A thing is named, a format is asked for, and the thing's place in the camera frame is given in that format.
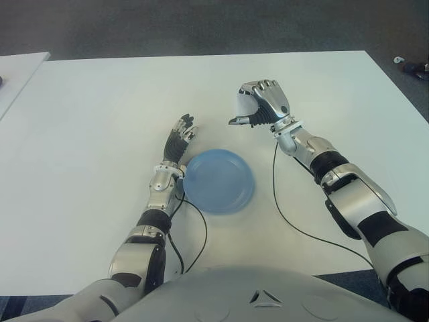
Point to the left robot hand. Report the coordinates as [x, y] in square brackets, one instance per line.
[175, 146]

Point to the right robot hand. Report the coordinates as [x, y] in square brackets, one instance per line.
[271, 100]

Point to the white charger plug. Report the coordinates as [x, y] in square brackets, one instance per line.
[245, 105]

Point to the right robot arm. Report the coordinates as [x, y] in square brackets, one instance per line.
[352, 198]

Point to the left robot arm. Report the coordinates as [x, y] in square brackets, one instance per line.
[161, 188]

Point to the blue plastic plate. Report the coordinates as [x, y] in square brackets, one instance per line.
[219, 181]

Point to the small white floor object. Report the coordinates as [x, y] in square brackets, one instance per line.
[398, 59]

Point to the grey robot torso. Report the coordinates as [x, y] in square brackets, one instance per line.
[234, 295]

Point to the neighbouring white table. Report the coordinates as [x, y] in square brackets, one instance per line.
[20, 77]

